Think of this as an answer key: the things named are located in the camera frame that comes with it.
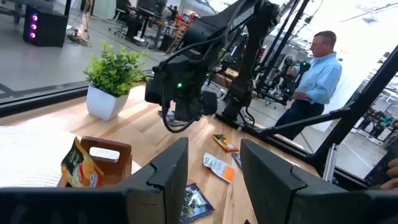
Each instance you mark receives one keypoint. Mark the person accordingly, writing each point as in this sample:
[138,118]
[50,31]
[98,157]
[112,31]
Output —
[320,77]

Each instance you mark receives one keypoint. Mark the wooden tea box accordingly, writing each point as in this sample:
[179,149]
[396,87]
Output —
[109,174]

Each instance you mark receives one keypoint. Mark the blue foil tea packet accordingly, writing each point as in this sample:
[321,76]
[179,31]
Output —
[168,115]

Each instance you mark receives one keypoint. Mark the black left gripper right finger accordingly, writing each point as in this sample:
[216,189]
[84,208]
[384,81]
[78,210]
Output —
[267,180]

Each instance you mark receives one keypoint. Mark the white woven round placemat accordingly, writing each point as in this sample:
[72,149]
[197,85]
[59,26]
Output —
[31,155]

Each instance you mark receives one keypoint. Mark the white orange tea packet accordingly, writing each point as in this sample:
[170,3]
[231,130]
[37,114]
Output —
[217,166]

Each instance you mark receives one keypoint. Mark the black office desk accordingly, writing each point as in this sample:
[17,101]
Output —
[146,14]

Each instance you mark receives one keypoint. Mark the dark blue tea packet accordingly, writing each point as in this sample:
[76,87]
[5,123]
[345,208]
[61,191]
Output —
[194,203]

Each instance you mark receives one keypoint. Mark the black handheld device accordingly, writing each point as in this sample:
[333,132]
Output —
[377,172]

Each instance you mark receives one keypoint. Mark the person's hand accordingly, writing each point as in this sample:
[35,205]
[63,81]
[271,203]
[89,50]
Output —
[392,171]

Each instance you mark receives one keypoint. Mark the yellow red mango tea packet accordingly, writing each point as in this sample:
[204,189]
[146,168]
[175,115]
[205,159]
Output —
[81,171]

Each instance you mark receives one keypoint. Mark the orange green tea packet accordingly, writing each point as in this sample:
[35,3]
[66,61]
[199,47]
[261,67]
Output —
[225,143]

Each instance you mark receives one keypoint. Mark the wooden ladder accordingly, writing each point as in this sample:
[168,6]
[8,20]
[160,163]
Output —
[179,34]

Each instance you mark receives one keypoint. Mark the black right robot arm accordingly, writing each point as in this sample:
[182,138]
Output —
[248,62]

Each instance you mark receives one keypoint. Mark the green plant in white pot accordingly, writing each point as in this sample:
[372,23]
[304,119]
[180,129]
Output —
[104,104]

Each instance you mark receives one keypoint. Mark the black background robot arm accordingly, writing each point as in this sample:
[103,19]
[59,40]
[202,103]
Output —
[290,84]

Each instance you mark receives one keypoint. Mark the black computer tower pink lights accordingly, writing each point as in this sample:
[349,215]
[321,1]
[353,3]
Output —
[49,28]

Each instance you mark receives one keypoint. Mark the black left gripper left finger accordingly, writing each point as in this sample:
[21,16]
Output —
[168,174]

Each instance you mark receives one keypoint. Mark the purple blue tea packet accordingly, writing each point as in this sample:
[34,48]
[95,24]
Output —
[237,160]

